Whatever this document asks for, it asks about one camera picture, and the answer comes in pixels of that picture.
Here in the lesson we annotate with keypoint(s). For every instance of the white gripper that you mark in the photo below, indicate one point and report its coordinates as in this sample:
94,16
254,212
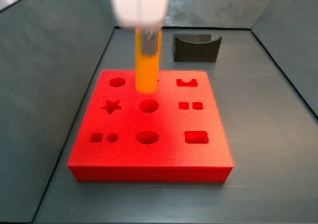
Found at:
143,15

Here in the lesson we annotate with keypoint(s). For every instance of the yellow oval peg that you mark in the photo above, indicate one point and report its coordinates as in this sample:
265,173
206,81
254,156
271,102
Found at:
146,67

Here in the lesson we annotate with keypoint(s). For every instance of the red shape-sorting board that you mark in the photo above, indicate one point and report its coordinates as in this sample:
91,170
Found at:
152,138

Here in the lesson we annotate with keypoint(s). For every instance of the black curved peg stand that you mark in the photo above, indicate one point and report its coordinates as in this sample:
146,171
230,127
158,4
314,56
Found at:
195,47

